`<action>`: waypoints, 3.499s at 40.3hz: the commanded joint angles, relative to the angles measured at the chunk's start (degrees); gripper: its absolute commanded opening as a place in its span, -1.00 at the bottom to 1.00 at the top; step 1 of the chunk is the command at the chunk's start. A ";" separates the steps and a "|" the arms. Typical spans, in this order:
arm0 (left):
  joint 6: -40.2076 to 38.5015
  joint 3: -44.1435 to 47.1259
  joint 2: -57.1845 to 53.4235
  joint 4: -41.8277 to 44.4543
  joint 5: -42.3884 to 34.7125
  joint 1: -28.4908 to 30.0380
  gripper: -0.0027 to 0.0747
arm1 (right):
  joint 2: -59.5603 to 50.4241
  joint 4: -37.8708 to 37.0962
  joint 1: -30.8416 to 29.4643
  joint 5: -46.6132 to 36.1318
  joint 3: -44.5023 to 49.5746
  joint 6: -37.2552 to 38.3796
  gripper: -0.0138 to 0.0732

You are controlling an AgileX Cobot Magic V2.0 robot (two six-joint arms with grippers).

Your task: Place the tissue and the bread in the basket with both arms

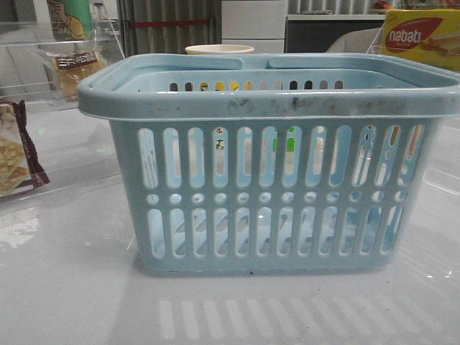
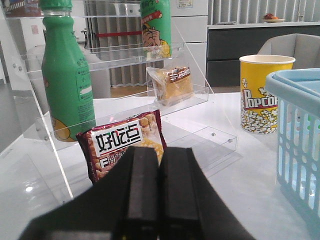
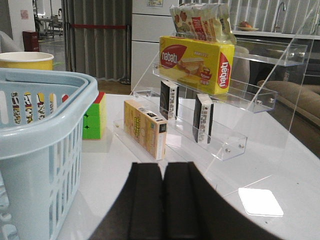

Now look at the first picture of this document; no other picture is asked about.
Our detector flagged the light blue plastic basket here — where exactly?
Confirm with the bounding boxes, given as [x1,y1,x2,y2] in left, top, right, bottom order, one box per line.
[78,53,459,275]

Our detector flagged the paper cup yellow rim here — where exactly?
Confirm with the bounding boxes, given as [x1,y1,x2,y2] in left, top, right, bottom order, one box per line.
[185,44,254,55]

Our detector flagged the white cabinet background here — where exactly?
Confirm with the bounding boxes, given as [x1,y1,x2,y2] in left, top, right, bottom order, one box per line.
[221,1,288,53]

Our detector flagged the brown cracker snack bag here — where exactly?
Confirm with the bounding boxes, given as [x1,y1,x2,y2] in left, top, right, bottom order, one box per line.
[1,101,50,200]

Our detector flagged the clear acrylic shelf left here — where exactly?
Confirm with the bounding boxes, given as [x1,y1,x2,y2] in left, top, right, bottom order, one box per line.
[1,19,124,114]

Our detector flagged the green yellow cartoon package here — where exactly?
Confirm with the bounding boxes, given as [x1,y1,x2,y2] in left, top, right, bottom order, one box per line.
[47,0,93,40]

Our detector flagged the yellow nabati wafer box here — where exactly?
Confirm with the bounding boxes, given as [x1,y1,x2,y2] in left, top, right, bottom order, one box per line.
[379,9,459,72]

